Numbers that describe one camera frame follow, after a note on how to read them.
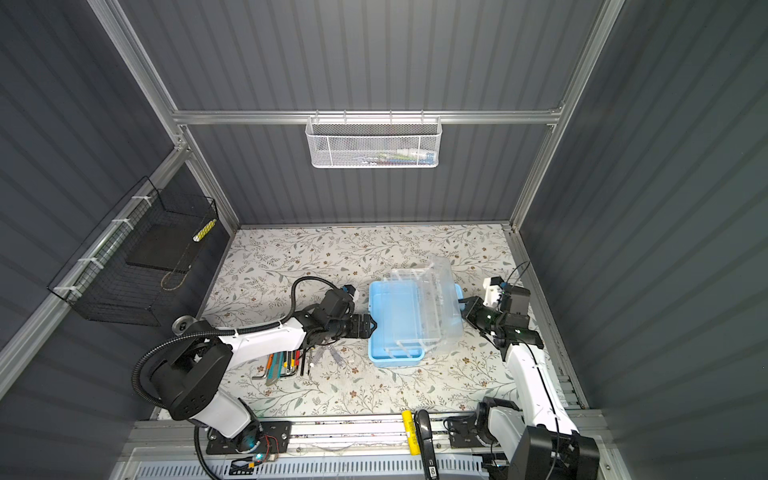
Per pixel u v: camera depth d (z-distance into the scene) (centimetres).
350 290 83
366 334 79
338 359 85
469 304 76
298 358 86
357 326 79
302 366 85
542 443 39
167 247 75
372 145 112
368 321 82
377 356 79
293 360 86
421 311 88
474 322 73
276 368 84
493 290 77
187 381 45
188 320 79
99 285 65
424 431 71
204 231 82
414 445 71
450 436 74
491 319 69
